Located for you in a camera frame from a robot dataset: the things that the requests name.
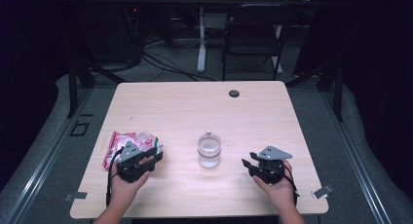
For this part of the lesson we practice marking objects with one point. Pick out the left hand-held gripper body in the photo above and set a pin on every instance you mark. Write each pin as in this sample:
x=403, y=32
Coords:
x=130, y=167

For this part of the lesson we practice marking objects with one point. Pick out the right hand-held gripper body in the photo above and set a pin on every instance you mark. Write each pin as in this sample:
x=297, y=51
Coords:
x=271, y=168

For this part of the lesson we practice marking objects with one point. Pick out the pink printed plastic bag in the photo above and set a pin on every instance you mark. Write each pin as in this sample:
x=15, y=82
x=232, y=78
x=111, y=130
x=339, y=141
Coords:
x=118, y=142

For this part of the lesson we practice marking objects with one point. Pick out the clear plastic jar with lid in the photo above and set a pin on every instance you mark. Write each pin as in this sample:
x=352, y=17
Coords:
x=209, y=151

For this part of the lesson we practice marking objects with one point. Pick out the person's right hand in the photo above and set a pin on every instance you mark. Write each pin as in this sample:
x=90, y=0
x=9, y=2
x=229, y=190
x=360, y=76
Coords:
x=281, y=191

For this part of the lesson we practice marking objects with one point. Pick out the person's left hand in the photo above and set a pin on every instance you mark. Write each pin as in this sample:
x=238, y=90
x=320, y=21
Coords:
x=125, y=191

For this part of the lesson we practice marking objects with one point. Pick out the grey tape piece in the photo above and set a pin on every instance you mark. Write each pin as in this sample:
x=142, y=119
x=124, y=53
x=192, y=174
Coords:
x=76, y=195
x=322, y=191

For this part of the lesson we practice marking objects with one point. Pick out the black metal stand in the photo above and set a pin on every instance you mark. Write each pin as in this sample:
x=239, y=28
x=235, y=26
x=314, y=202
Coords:
x=339, y=94
x=72, y=87

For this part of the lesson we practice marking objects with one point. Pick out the dark equipment cabinet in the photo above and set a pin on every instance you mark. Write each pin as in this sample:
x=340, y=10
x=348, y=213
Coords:
x=110, y=32

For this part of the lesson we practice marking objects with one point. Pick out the black chair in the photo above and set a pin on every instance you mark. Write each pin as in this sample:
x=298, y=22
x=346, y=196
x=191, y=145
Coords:
x=253, y=14

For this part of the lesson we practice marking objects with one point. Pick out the aluminium floor rail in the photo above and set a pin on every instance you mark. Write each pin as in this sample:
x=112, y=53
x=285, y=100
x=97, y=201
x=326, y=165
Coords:
x=360, y=172
x=32, y=181

